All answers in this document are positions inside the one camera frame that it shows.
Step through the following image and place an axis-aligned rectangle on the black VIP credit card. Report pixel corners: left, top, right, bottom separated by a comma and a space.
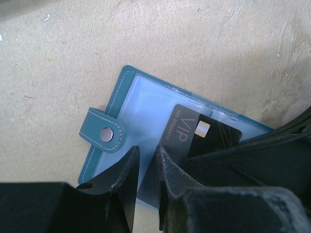
160, 104, 242, 164

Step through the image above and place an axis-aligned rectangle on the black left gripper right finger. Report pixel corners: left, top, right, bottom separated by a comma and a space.
155, 145, 311, 233

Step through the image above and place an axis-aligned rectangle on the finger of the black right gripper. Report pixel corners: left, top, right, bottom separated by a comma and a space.
184, 109, 311, 216

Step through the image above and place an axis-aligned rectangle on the blue leather card holder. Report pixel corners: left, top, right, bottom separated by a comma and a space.
78, 66, 271, 212

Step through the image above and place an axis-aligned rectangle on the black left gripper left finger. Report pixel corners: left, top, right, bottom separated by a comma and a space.
0, 146, 140, 233

